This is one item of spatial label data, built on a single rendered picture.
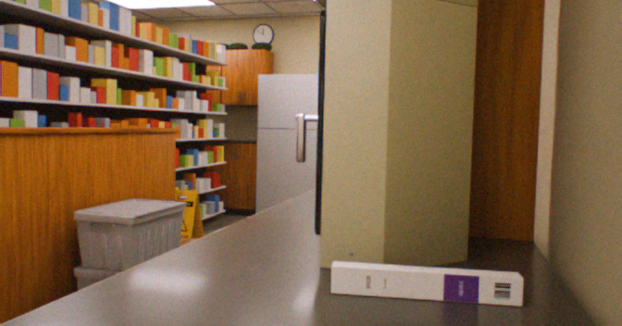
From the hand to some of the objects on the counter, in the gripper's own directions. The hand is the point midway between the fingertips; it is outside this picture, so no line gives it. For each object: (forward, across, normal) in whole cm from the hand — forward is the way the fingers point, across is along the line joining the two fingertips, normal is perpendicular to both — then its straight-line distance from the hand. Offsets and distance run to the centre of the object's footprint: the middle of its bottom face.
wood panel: (+46, -107, -15) cm, 118 cm away
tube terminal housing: (+43, -92, +2) cm, 102 cm away
